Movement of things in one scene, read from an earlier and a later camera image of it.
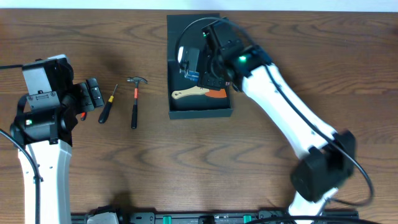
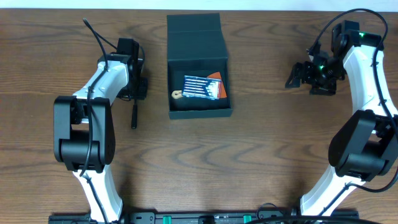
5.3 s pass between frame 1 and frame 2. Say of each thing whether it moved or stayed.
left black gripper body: moved
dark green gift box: stayed
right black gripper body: moved
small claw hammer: stayed
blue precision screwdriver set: moved
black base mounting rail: stayed
